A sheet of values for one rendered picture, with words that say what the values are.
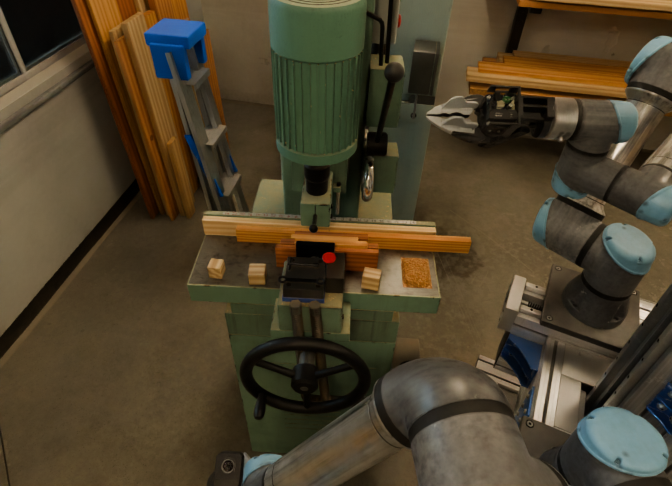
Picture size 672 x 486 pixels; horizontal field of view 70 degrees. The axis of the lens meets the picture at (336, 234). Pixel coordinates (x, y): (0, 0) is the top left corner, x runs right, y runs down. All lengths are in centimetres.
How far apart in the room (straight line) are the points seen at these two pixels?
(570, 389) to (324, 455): 78
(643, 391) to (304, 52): 89
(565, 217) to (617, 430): 53
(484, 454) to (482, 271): 208
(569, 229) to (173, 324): 168
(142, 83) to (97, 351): 120
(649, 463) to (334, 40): 82
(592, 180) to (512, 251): 174
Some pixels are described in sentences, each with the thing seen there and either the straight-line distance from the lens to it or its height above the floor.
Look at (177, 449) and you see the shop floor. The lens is 198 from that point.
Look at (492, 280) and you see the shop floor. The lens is 253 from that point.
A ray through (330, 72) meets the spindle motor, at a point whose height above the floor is 140.
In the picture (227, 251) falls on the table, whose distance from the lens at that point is 124.
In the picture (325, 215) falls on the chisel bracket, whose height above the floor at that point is 104.
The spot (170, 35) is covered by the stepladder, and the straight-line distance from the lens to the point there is 181.
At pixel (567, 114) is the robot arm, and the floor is 136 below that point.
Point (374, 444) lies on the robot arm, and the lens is 64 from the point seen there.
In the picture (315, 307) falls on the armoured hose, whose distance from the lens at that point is 101.
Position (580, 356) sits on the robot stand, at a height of 73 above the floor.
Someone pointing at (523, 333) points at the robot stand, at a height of 70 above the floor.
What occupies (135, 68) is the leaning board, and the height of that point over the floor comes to 85.
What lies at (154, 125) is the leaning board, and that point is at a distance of 252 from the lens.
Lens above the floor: 176
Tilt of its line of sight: 42 degrees down
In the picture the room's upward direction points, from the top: 2 degrees clockwise
